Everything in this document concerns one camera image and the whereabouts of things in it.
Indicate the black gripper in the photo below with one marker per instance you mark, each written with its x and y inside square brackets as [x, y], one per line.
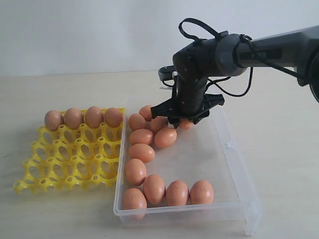
[190, 102]

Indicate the brown egg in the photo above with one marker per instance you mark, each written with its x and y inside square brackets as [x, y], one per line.
[73, 118]
[201, 193]
[142, 135]
[145, 111]
[135, 172]
[137, 121]
[158, 123]
[134, 199]
[94, 117]
[165, 137]
[143, 152]
[154, 189]
[177, 194]
[113, 117]
[185, 124]
[53, 120]

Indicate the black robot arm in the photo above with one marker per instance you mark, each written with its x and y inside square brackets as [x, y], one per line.
[205, 62]

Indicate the clear plastic container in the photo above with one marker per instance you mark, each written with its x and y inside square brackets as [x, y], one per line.
[207, 151]

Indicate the yellow plastic egg tray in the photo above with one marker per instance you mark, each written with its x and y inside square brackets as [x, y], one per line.
[66, 158]

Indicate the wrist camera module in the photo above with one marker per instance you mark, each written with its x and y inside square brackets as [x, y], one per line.
[166, 73]

